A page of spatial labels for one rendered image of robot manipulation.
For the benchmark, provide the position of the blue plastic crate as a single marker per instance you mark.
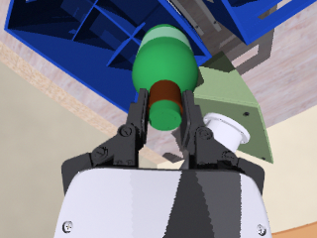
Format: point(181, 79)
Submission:
point(241, 16)
point(75, 36)

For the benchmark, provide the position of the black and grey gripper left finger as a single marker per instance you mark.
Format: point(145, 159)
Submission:
point(123, 147)

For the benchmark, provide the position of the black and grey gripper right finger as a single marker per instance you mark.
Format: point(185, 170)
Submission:
point(209, 153)

